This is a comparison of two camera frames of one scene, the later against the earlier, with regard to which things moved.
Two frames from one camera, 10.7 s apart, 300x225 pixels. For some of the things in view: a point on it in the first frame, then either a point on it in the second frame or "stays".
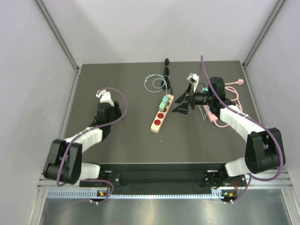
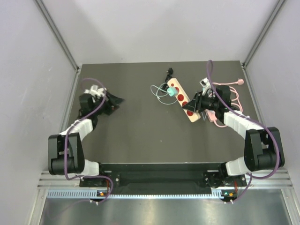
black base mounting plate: (198, 175) stays
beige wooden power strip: (156, 125) to (193, 116)
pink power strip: (211, 116) stays
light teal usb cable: (153, 83) to (156, 94)
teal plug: (166, 98) to (172, 91)
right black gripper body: (191, 99) to (202, 102)
